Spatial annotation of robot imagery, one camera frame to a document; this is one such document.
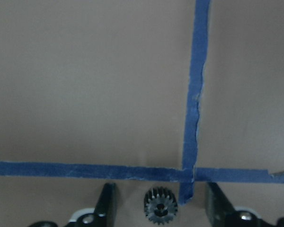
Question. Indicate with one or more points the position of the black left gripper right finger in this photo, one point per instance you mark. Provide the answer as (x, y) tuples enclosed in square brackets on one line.
[(217, 205)]

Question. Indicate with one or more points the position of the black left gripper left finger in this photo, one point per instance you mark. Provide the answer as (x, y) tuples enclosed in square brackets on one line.
[(106, 207)]

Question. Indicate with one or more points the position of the black bearing gear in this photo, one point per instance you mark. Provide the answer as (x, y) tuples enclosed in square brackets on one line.
[(160, 205)]

